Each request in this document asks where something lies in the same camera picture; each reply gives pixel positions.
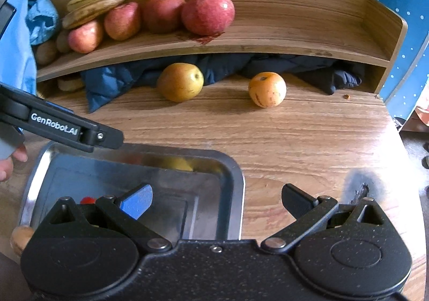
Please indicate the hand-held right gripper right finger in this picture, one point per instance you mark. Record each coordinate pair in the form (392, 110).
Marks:
(295, 195)

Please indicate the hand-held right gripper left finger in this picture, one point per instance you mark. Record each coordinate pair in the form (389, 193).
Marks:
(137, 202)

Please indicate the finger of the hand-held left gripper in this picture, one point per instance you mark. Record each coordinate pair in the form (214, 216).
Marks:
(58, 107)
(107, 139)

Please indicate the red cherry tomato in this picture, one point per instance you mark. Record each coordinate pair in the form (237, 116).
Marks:
(87, 200)

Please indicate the yellow lemon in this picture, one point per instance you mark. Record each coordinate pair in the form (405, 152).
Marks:
(177, 163)

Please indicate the metal tray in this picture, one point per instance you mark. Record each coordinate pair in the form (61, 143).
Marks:
(201, 193)

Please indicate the tan walnut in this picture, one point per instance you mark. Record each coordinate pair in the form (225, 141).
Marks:
(20, 239)

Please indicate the person's left hand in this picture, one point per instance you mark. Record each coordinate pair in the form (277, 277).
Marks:
(10, 163)

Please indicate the brown round bread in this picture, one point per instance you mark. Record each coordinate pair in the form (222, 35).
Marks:
(69, 83)

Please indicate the brown kiwi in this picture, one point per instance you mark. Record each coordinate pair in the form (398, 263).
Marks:
(62, 41)
(46, 52)

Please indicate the dark blue jacket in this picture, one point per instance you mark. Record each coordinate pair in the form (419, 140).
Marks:
(120, 79)

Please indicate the red apple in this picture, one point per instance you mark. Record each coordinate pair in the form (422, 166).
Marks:
(207, 12)
(161, 11)
(85, 36)
(121, 22)

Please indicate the light blue garment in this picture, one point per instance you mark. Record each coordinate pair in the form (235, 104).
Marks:
(16, 26)

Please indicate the blue disposable cap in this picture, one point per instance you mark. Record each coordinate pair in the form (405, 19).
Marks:
(42, 21)

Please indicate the yellow pear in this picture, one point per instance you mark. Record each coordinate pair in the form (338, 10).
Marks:
(180, 82)

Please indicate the orange spotted round fruit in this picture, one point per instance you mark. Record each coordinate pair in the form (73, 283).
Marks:
(267, 89)

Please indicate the curved wooden shelf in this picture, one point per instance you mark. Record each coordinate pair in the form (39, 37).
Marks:
(285, 26)

